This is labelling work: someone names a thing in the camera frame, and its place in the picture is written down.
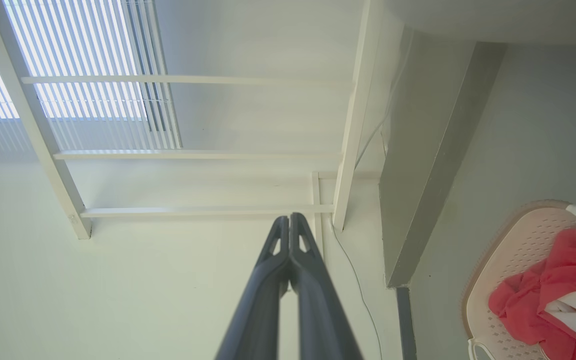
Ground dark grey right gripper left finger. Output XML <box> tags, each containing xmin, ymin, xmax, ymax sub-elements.
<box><xmin>215</xmin><ymin>215</ymin><xmax>290</xmax><ymax>360</ymax></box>

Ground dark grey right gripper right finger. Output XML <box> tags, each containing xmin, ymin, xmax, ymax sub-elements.
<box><xmin>289</xmin><ymin>213</ymin><xmax>364</xmax><ymax>360</ymax></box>

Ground red garment with white stripes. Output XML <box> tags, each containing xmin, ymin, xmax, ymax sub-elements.
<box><xmin>488</xmin><ymin>227</ymin><xmax>576</xmax><ymax>360</ymax></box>

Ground white wooden railing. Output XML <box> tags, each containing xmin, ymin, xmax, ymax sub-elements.
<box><xmin>0</xmin><ymin>0</ymin><xmax>385</xmax><ymax>240</ymax></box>

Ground cream perforated laundry basket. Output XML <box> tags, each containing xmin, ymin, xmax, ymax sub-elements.
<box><xmin>461</xmin><ymin>200</ymin><xmax>576</xmax><ymax>360</ymax></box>

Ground white window blinds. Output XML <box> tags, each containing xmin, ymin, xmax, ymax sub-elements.
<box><xmin>0</xmin><ymin>0</ymin><xmax>183</xmax><ymax>151</ymax></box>

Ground thin grey cable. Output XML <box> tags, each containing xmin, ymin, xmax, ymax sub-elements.
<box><xmin>330</xmin><ymin>27</ymin><xmax>415</xmax><ymax>360</ymax></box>

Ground white wall moulding strip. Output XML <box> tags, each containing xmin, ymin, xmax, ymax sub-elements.
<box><xmin>311</xmin><ymin>171</ymin><xmax>382</xmax><ymax>261</ymax></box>

